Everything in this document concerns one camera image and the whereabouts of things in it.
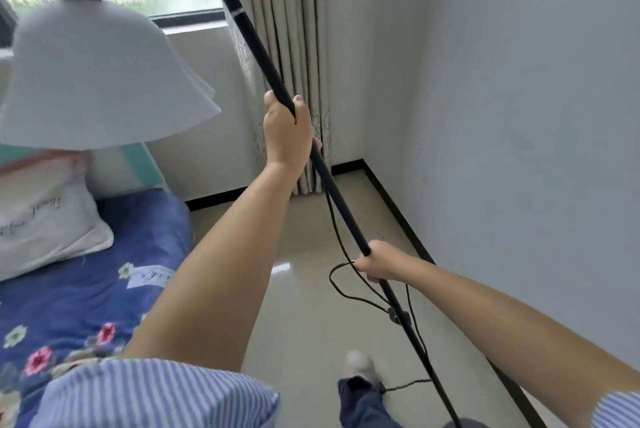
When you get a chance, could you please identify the person's right hand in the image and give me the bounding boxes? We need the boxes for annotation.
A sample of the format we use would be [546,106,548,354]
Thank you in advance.
[352,240,426,286]

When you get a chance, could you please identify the person's left hand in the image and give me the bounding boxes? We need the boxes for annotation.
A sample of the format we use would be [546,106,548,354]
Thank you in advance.
[262,90,323,176]

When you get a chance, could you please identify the black floor lamp pole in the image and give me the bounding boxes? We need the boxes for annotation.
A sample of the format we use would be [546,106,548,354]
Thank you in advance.
[192,0,463,428]

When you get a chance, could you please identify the person's right forearm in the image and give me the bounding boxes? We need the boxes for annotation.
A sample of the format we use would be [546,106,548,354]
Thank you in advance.
[402,259,640,416]

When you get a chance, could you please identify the person's left forearm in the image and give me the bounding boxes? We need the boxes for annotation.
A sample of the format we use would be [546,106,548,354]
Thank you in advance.
[121,162,301,374]

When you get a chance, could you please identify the black baseboard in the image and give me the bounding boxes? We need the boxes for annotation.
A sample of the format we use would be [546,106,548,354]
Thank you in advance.
[184,158,550,428]

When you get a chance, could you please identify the beige patterned curtain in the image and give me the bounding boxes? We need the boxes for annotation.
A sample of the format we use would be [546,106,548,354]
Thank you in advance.
[219,0,335,196]

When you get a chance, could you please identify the white shoe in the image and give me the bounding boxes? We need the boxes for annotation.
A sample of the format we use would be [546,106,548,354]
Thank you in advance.
[345,350,379,388]

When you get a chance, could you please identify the blue jeans leg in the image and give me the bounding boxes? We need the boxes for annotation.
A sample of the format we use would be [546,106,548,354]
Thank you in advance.
[337,377,403,428]

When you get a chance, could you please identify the grey lamp base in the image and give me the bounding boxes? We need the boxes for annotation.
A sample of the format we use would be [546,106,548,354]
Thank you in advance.
[442,417,492,428]

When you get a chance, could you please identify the teal and white cushion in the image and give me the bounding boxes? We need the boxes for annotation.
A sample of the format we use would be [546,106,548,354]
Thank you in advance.
[86,142,169,201]

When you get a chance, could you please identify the white lampshade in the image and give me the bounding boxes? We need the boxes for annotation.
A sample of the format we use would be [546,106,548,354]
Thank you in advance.
[0,0,222,151]

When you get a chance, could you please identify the blue striped shirt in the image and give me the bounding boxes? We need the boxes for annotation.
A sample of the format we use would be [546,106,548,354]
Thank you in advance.
[42,358,640,428]

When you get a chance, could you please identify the blue floral bed sheet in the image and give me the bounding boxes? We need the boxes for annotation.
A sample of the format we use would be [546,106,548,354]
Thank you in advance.
[0,189,196,428]

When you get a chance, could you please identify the white pillow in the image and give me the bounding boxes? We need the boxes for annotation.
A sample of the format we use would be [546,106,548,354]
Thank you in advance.
[0,155,115,283]

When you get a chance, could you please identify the black lamp cable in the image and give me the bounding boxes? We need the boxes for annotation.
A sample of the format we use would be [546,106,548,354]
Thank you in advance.
[325,190,434,393]

